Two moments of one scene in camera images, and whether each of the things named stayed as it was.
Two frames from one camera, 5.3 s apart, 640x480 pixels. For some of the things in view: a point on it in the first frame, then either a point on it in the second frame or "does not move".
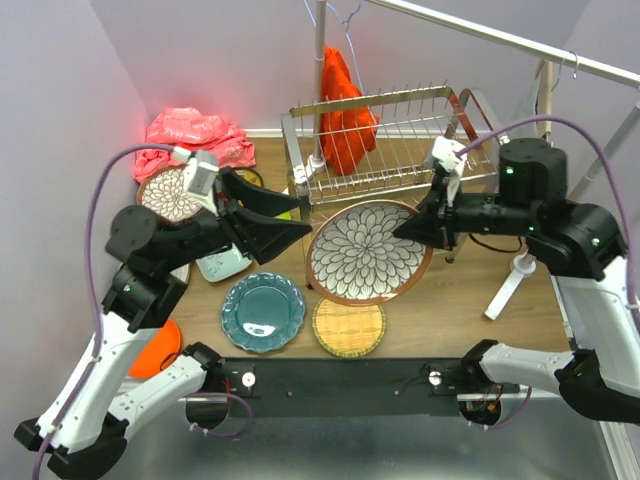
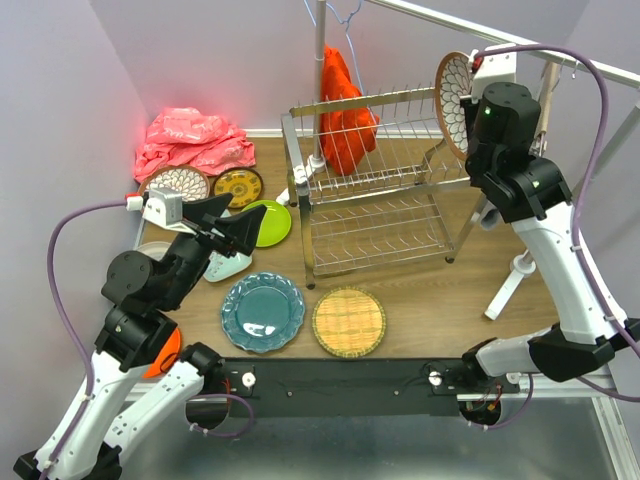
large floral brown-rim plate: (355, 258) -> (453, 81)
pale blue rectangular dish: (218, 265) does not move
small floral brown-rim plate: (164, 192) does not move
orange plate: (158, 353) does not move
